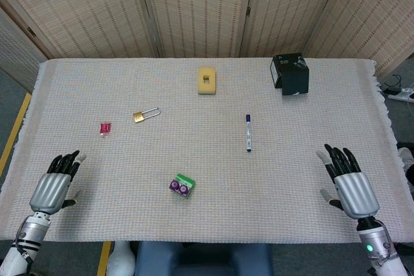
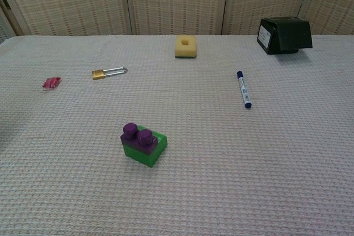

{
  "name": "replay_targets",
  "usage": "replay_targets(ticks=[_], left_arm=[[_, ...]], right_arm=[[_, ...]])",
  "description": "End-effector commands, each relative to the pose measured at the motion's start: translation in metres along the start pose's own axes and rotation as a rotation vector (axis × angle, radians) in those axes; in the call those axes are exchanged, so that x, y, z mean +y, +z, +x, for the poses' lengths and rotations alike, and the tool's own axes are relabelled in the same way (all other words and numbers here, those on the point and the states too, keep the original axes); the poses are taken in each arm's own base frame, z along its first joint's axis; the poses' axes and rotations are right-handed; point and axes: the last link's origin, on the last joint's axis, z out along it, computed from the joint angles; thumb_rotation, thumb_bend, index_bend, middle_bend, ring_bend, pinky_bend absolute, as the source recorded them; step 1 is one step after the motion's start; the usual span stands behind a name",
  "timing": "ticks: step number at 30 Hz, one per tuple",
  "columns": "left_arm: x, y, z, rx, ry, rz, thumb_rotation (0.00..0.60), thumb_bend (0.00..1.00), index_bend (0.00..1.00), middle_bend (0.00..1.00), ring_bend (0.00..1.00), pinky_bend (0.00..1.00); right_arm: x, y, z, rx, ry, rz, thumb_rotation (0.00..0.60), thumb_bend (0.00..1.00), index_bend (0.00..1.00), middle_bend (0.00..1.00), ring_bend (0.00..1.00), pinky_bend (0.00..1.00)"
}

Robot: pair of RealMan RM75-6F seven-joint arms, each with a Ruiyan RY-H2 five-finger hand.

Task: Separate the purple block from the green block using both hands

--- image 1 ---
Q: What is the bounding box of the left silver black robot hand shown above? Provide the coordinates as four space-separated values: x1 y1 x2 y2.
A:
29 150 87 215

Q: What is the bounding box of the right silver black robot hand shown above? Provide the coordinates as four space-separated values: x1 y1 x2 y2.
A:
316 143 380 219

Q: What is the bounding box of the purple part of toy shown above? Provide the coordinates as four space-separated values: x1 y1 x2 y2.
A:
168 180 190 198

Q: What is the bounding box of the green part of toy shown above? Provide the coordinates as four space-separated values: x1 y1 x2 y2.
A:
175 173 197 198

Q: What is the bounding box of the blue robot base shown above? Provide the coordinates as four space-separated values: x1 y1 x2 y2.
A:
134 240 273 276

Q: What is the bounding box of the white power strip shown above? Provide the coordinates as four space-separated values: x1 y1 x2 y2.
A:
386 87 414 101

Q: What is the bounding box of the brass long-shackle padlock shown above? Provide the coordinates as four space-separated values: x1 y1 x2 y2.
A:
133 107 162 125

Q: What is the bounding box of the blue white marker pen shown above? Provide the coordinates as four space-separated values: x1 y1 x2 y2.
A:
245 114 253 153

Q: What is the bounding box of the black cardboard box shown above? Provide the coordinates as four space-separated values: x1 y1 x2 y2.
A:
270 52 311 96

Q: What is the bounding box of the woven beige tablecloth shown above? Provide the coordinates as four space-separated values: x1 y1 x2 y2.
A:
0 57 414 244

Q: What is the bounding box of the yellow sponge block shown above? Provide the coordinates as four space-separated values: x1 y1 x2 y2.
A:
197 67 217 96

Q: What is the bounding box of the bamboo folding screen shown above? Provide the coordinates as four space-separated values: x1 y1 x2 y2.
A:
0 0 414 92

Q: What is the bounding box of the black power adapter with cable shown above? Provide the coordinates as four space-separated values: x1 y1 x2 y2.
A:
381 74 403 93

